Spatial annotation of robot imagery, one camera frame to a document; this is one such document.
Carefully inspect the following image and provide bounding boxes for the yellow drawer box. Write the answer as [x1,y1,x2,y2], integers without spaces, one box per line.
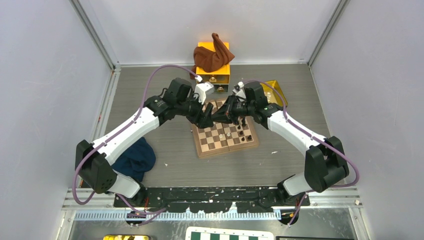
[195,63,231,93]

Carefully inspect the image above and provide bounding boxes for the green white chess mat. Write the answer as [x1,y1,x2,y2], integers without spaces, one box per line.
[185,226,276,240]

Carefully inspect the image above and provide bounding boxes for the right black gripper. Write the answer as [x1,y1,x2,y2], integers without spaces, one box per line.
[212,93,255,125]

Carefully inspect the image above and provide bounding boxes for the yellow metal tray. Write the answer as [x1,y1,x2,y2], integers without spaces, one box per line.
[261,80,289,107]

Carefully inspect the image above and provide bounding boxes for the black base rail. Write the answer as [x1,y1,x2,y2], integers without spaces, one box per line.
[113,186,309,214]

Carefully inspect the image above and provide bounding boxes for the brown cloth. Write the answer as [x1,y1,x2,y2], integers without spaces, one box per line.
[191,33,235,73]

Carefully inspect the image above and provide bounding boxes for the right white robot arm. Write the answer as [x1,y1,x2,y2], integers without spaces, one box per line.
[225,81,350,206]

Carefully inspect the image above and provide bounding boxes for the wooden chess board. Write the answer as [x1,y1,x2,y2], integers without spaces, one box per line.
[191,116,260,158]

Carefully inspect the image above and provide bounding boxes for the dark blue cloth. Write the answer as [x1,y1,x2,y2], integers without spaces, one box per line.
[112,137,156,182]

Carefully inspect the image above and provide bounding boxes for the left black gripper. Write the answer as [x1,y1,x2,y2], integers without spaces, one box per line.
[176,91,214,129]

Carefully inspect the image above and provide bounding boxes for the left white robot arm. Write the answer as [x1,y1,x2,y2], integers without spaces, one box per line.
[75,78,214,207]

